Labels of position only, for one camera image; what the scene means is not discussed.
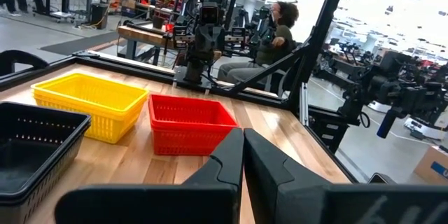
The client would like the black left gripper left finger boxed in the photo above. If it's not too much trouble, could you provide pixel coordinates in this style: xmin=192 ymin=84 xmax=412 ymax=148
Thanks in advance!
xmin=54 ymin=127 xmax=245 ymax=224

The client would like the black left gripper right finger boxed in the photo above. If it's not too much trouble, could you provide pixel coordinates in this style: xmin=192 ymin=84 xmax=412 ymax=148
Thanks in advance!
xmin=244 ymin=128 xmax=448 ymax=224

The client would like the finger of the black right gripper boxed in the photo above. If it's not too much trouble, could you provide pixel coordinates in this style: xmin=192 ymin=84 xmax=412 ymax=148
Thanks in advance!
xmin=209 ymin=33 xmax=225 ymax=61
xmin=195 ymin=33 xmax=211 ymax=62

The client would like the red plastic basket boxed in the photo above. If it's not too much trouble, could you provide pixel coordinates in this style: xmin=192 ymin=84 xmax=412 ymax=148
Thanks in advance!
xmin=149 ymin=111 xmax=239 ymax=137
xmin=148 ymin=93 xmax=239 ymax=132
xmin=150 ymin=117 xmax=238 ymax=157

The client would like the yellow plastic basket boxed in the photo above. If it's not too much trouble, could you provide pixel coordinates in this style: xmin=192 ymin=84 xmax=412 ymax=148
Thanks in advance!
xmin=34 ymin=97 xmax=148 ymax=145
xmin=31 ymin=92 xmax=150 ymax=118
xmin=30 ymin=72 xmax=151 ymax=111

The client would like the black plastic basket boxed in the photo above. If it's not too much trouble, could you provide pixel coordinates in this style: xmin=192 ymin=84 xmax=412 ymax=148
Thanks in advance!
xmin=0 ymin=125 xmax=88 ymax=224
xmin=0 ymin=101 xmax=92 ymax=199
xmin=0 ymin=118 xmax=92 ymax=209

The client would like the wooden table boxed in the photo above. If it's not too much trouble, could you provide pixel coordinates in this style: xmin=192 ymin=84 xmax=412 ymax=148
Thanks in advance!
xmin=117 ymin=24 xmax=176 ymax=60

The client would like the black bin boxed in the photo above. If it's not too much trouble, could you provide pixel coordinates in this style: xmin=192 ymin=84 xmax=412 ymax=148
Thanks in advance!
xmin=90 ymin=2 xmax=110 ymax=31

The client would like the black floor mat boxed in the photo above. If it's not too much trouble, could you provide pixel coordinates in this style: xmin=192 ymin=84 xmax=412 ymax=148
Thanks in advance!
xmin=39 ymin=30 xmax=120 ymax=57

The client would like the cardboard box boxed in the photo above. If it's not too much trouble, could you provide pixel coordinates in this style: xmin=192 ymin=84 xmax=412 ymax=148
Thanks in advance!
xmin=412 ymin=145 xmax=448 ymax=186

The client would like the black table clamp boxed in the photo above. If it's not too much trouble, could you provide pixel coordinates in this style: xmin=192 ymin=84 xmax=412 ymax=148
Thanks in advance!
xmin=0 ymin=49 xmax=49 ymax=77

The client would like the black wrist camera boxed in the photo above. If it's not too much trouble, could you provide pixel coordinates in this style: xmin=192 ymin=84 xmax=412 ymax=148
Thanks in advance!
xmin=199 ymin=1 xmax=221 ymax=25

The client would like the white frame post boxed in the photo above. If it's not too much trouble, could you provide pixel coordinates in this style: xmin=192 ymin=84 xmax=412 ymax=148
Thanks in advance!
xmin=298 ymin=82 xmax=309 ymax=127

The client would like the black aluminium rig frame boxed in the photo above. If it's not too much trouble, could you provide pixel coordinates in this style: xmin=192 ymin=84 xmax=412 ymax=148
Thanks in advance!
xmin=0 ymin=0 xmax=361 ymax=185

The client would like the blue handle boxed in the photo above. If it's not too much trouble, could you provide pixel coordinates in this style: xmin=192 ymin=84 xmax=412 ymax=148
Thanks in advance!
xmin=376 ymin=107 xmax=399 ymax=139

